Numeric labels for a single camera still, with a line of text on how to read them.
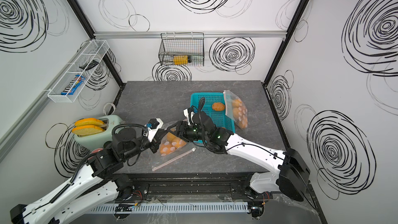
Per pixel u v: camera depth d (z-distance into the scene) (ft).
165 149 2.42
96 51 3.04
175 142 2.48
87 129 2.40
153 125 1.83
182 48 3.25
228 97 3.18
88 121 2.47
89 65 2.54
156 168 2.64
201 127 1.71
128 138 1.63
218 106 3.33
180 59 2.84
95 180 1.54
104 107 3.29
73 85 2.20
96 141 2.54
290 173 1.31
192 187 2.51
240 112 3.01
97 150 2.53
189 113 2.00
